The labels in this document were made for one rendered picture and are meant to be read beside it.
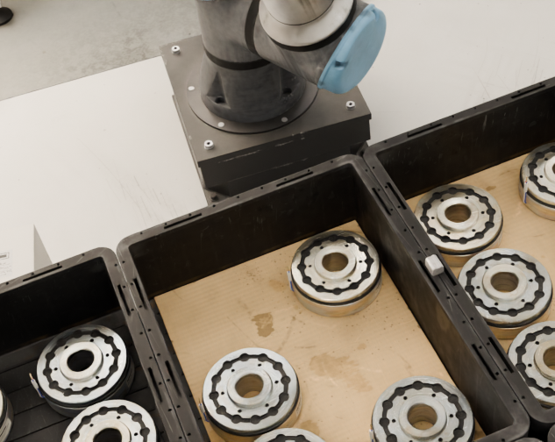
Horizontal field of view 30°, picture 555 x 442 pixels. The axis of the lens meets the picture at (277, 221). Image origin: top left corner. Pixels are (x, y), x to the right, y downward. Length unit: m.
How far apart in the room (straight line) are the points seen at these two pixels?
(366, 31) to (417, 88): 0.38
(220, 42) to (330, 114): 0.19
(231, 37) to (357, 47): 0.18
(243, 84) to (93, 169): 0.30
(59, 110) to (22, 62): 1.27
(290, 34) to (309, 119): 0.24
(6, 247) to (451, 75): 0.71
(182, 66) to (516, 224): 0.56
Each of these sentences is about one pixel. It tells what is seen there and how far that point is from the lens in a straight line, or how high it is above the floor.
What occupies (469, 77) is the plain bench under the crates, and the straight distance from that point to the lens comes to 1.62.
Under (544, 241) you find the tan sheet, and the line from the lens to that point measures 1.24.
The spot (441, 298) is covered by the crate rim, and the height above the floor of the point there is 0.93.
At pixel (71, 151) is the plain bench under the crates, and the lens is 1.62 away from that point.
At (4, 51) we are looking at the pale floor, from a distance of 3.02.
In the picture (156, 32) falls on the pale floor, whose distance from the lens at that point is 2.92.
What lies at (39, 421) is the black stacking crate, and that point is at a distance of 1.18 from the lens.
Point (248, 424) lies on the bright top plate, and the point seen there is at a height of 0.86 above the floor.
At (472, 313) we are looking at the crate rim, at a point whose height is 0.93.
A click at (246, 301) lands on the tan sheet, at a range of 1.20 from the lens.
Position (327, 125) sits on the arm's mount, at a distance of 1.42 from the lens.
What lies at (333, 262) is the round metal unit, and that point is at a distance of 1.20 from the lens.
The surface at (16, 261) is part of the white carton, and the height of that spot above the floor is 0.79.
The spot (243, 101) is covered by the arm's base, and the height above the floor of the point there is 0.84.
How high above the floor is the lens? 1.79
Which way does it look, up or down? 49 degrees down
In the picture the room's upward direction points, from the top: 10 degrees counter-clockwise
